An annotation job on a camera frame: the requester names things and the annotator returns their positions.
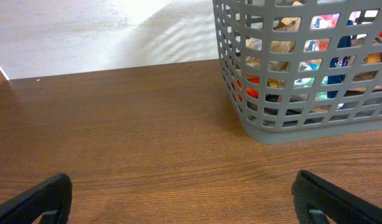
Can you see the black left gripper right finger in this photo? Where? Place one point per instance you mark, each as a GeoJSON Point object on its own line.
{"type": "Point", "coordinates": [319, 201]}

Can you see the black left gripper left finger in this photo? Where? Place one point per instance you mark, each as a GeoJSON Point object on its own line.
{"type": "Point", "coordinates": [50, 201]}

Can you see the brown beige snack bag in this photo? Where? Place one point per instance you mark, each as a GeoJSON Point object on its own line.
{"type": "Point", "coordinates": [262, 54]}

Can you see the Kleenex tissue pack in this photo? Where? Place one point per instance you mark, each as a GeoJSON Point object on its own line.
{"type": "Point", "coordinates": [314, 45]}

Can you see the grey plastic mesh basket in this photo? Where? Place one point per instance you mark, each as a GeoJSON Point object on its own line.
{"type": "Point", "coordinates": [275, 116]}

